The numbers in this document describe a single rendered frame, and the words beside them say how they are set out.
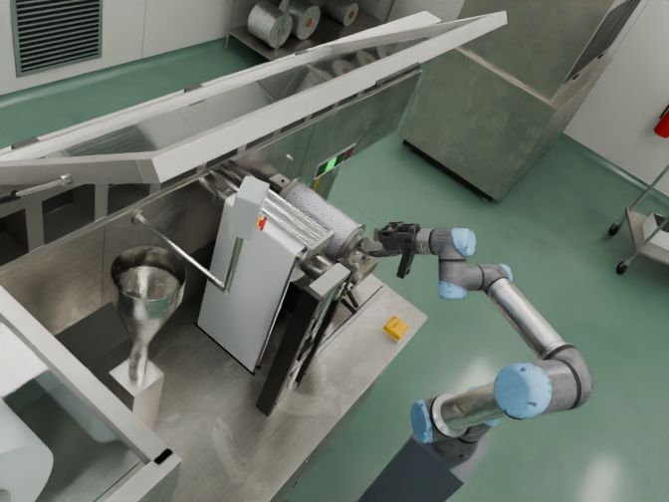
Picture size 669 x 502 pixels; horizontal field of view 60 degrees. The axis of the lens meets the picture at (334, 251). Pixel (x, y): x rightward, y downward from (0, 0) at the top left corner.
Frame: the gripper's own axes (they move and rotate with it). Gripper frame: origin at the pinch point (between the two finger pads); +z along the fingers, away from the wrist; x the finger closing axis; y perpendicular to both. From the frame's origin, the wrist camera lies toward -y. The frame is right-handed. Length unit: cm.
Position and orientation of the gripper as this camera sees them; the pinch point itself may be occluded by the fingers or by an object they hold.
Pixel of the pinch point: (365, 248)
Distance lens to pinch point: 177.4
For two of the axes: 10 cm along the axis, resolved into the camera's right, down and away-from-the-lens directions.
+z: -7.8, -0.1, 6.3
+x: -5.6, 4.4, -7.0
